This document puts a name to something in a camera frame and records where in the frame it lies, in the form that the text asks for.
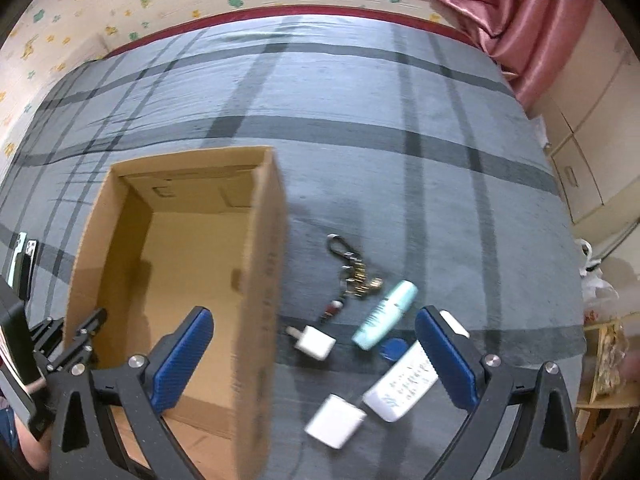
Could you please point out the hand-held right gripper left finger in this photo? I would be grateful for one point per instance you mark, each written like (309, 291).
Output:
(184, 355)

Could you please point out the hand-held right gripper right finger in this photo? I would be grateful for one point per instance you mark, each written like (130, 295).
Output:
(445, 360)

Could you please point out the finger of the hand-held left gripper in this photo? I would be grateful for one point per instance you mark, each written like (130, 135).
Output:
(49, 335)
(85, 335)

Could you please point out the blue round cap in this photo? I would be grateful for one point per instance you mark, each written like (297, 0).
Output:
(392, 351)

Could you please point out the white squeeze tube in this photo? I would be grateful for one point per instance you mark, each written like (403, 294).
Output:
(400, 390)

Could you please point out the teal plastic bottle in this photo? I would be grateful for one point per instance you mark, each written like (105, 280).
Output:
(385, 312)

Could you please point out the brown cardboard box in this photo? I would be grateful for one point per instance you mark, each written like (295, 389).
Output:
(200, 260)

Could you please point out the white charger with stub plug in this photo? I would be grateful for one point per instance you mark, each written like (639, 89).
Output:
(315, 344)

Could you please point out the person's left forearm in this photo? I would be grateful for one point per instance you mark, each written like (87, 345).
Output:
(27, 447)

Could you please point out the white charger with metal prongs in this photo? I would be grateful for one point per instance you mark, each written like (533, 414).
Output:
(335, 421)

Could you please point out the wooden stool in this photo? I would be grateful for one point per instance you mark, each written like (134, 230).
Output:
(600, 415)

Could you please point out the yellow snack bag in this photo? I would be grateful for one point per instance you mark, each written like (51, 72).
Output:
(611, 355)

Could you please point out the white plastic bag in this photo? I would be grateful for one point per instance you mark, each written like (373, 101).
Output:
(594, 280)

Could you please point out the cream cabinet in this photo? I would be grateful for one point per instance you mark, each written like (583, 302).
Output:
(590, 135)

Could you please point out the pink satin curtain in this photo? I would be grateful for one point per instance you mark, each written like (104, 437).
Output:
(500, 10)

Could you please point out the red bed sheet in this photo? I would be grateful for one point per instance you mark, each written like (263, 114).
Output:
(300, 12)

